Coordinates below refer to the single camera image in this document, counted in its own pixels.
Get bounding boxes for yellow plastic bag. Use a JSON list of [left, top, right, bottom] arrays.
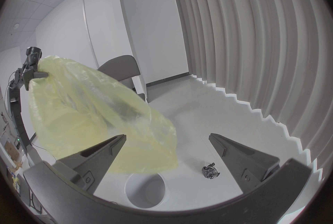
[[28, 55, 180, 174]]

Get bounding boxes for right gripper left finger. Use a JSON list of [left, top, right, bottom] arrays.
[[53, 134, 127, 195]]

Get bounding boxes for pale grey curtain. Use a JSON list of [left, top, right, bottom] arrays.
[[166, 0, 333, 184]]

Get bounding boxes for crumpled black plastic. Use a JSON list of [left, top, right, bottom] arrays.
[[201, 163, 221, 180]]

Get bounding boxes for white trash bin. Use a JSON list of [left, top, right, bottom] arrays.
[[125, 171, 167, 209]]

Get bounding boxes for grey and white chair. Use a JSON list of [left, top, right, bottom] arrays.
[[97, 55, 149, 104]]

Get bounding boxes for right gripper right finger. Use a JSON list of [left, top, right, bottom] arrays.
[[209, 133, 281, 195]]

